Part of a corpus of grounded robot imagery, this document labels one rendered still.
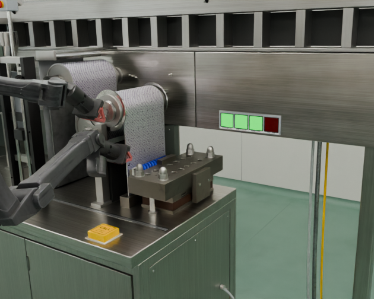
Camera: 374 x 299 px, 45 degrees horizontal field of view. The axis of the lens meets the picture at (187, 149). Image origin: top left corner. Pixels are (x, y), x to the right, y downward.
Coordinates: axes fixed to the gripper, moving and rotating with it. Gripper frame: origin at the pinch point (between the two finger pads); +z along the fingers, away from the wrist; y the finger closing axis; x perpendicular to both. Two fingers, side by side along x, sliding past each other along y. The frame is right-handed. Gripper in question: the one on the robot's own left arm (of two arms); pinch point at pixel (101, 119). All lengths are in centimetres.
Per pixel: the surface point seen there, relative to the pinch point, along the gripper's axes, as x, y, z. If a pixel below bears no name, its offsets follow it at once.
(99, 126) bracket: -1.6, -1.8, 2.1
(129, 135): -0.7, 6.8, 9.1
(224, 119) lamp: 19.6, 30.6, 28.7
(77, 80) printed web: 13.9, -17.5, -1.7
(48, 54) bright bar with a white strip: 18.2, -25.9, -11.6
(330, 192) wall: 83, 26, 279
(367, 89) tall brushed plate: 30, 81, 18
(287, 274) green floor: -10, 31, 180
